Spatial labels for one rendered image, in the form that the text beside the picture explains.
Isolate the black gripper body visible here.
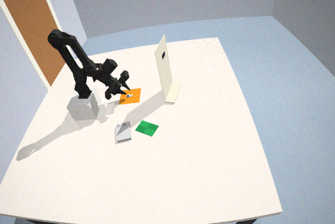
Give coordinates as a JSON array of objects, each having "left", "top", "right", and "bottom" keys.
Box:
[{"left": 104, "top": 70, "right": 129, "bottom": 100}]

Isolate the yellow square zone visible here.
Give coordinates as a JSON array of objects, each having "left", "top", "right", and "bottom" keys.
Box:
[{"left": 119, "top": 88, "right": 141, "bottom": 105}]

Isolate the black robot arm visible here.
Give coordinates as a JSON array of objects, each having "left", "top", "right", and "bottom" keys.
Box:
[{"left": 48, "top": 29, "right": 121, "bottom": 99}]

